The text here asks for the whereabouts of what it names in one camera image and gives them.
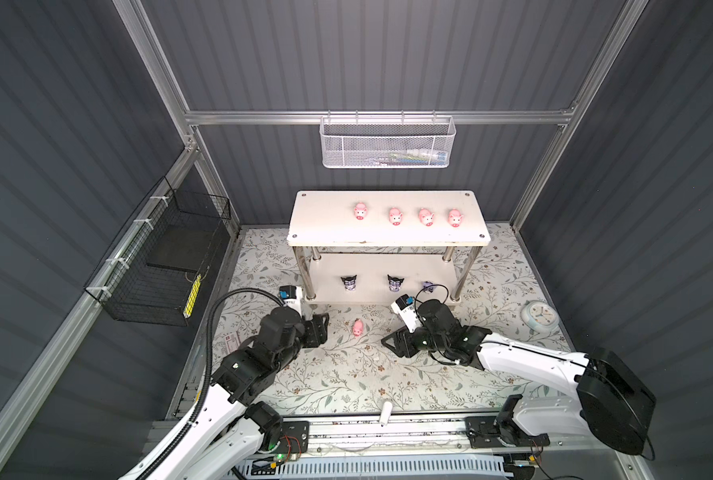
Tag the pink pig toy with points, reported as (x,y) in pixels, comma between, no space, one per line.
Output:
(396,216)
(361,211)
(455,218)
(426,217)
(358,328)

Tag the tubes in white basket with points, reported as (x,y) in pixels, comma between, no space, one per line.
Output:
(413,158)

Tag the white wire wall basket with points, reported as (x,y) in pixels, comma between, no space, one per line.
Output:
(351,143)

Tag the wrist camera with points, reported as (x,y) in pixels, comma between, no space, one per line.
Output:
(291,296)
(404,307)

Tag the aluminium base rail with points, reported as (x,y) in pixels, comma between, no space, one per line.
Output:
(403,446)

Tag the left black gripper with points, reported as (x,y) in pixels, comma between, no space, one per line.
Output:
(315,330)

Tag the white round clock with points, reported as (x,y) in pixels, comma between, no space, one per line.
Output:
(540,316)

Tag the yellow marker in basket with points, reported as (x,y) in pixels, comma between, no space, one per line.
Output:
(192,297)

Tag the black wire wall basket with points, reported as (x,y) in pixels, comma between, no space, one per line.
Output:
(184,233)

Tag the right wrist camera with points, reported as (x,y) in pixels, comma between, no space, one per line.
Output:
(404,307)

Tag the white knob on rail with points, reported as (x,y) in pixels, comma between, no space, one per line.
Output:
(386,413)

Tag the white two-tier shelf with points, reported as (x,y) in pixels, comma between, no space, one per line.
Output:
(329,242)

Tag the black purple figurine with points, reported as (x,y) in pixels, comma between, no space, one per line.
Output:
(395,283)
(349,282)

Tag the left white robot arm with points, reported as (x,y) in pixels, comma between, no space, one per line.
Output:
(228,423)

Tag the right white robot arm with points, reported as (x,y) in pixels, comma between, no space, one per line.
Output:
(599,395)

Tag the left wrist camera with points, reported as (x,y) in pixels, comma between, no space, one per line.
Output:
(291,296)

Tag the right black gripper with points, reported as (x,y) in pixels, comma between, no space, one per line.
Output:
(402,338)

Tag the red white card pack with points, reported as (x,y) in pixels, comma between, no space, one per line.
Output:
(231,342)

